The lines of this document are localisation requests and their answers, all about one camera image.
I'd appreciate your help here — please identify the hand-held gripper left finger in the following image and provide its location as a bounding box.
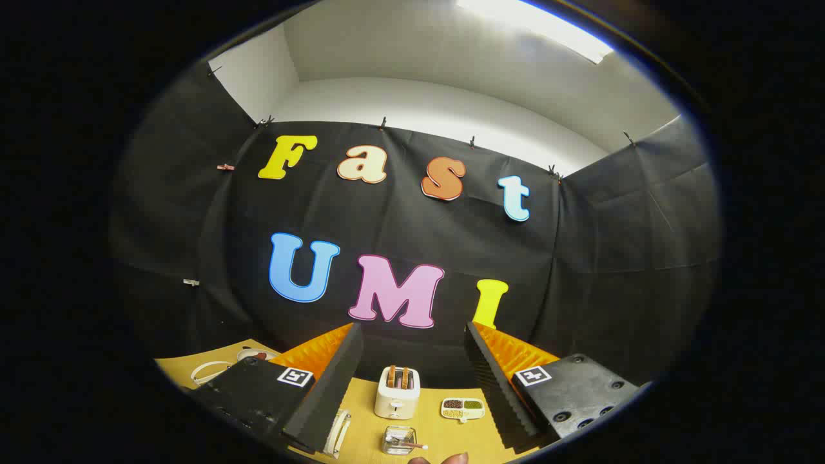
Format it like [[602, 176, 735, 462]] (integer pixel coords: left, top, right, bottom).
[[190, 323, 364, 454]]

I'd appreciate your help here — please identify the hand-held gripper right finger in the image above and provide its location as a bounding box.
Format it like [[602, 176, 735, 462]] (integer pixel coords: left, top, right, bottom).
[[465, 322, 639, 452]]

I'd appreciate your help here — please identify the white wire dish rack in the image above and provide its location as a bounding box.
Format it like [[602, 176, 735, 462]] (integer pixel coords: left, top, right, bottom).
[[191, 360, 353, 459]]

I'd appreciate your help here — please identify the metal wire basket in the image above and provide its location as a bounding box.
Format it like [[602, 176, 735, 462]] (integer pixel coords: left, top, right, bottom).
[[382, 425, 418, 456]]

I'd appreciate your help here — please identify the divided white snack tray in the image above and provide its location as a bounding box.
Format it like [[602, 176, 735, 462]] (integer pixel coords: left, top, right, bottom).
[[441, 398, 485, 423]]

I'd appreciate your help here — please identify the white toaster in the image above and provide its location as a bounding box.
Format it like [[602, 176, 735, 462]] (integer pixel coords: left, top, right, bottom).
[[374, 366, 422, 420]]

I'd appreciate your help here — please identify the black backdrop cloth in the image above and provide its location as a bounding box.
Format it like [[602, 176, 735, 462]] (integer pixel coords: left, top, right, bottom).
[[110, 61, 723, 389]]

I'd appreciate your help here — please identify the row of black clips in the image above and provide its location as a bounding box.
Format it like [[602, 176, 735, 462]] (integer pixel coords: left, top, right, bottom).
[[208, 66, 636, 182]]

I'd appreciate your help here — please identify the ceiling light panel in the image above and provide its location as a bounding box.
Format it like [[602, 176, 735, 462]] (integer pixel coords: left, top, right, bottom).
[[456, 0, 614, 64]]

